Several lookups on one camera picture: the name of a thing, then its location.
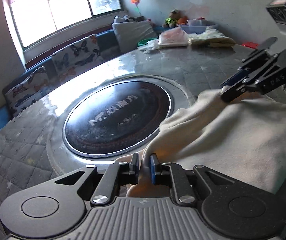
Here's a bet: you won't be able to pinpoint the large butterfly print pillow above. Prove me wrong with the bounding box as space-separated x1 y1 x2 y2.
51 34 105 78

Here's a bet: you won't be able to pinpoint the small butterfly print pillow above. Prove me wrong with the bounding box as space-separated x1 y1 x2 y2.
4 66 50 114

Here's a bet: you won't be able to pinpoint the round black induction cooktop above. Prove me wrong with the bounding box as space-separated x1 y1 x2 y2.
63 81 171 157

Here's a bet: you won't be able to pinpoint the blue sofa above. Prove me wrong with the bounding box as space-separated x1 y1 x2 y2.
0 29 123 145

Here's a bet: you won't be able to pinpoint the red plastic object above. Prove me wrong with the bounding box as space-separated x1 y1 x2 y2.
241 42 259 50

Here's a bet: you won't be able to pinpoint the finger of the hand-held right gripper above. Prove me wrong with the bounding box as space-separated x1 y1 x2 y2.
221 37 279 87
220 56 286 103

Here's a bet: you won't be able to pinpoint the cream pants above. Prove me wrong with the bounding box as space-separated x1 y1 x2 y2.
127 89 286 198

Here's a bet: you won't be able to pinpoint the grey pillow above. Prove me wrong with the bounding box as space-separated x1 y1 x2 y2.
112 20 158 53

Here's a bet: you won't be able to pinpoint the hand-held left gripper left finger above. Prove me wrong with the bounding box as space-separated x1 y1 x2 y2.
54 152 140 204

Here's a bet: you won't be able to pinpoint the teddy bear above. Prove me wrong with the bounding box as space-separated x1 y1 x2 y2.
162 9 180 28

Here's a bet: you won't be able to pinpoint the clear plastic storage box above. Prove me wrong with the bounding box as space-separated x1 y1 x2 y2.
187 19 218 34

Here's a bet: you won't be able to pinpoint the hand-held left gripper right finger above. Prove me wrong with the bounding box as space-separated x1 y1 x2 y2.
150 154 236 203

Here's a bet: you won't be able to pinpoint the grey white plush toy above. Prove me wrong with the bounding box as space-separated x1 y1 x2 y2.
114 15 146 23

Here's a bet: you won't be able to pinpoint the window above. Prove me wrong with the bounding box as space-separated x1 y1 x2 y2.
7 0 123 48

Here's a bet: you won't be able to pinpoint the green bowl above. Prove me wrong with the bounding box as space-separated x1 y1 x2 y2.
137 39 157 47

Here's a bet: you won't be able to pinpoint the clear crumpled plastic bag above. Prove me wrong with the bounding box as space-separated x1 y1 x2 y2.
139 40 160 53

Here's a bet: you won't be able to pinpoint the folded yellow blanket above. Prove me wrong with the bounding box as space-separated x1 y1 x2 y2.
188 28 236 48

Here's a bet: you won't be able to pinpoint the pink pack in plastic bag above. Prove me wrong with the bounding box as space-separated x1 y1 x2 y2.
158 27 189 47

